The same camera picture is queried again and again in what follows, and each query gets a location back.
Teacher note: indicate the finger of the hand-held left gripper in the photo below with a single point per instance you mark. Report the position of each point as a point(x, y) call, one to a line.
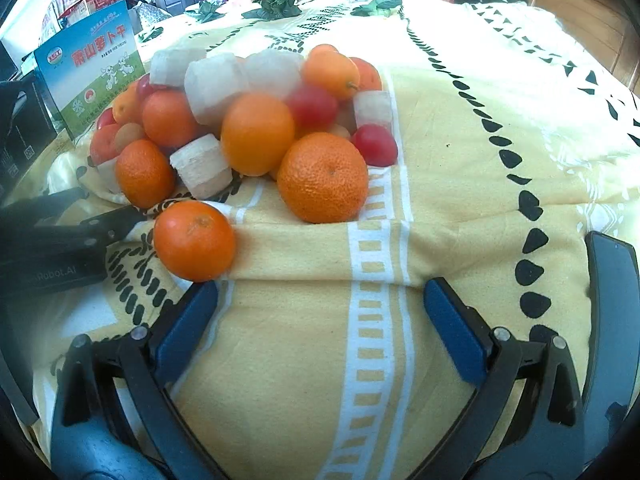
point(112, 225)
point(40, 207)

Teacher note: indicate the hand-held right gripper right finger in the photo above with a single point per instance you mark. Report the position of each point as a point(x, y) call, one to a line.
point(455, 330)

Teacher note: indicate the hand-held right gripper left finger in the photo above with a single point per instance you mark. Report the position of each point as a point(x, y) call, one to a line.
point(185, 325)

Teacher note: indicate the mandarin orange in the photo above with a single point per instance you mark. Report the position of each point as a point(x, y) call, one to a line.
point(194, 241)

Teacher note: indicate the red cherry tomato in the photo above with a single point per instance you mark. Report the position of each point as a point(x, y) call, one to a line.
point(312, 106)
point(145, 85)
point(375, 146)
point(105, 119)

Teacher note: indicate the pile of oranges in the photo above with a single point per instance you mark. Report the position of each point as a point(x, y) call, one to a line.
point(322, 180)

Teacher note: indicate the yellow patterned blanket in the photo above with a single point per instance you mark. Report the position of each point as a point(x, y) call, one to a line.
point(450, 185)

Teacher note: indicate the blue and green carton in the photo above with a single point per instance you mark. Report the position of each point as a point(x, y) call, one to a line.
point(95, 70)

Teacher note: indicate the black smartphone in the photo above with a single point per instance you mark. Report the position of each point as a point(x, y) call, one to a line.
point(612, 335)

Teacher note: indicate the green leafy vegetable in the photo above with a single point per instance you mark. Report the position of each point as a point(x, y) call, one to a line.
point(150, 34)
point(272, 6)
point(205, 10)
point(377, 2)

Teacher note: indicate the red gift box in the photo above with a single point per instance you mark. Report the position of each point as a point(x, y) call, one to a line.
point(95, 2)

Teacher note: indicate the wooden furniture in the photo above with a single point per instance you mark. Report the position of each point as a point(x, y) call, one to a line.
point(595, 25)

